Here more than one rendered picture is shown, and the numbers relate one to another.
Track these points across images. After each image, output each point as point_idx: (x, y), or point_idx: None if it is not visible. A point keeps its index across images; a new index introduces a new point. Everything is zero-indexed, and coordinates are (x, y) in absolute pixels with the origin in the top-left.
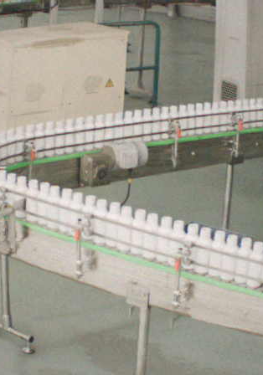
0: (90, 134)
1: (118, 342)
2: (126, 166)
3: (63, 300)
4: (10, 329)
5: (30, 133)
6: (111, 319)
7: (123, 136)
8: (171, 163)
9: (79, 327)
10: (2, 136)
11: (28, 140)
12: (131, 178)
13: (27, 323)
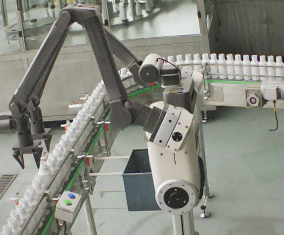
0: (261, 69)
1: (262, 229)
2: (266, 98)
3: None
4: (203, 197)
5: (211, 59)
6: None
7: None
8: None
9: (264, 210)
10: (185, 58)
11: (205, 64)
12: None
13: (242, 198)
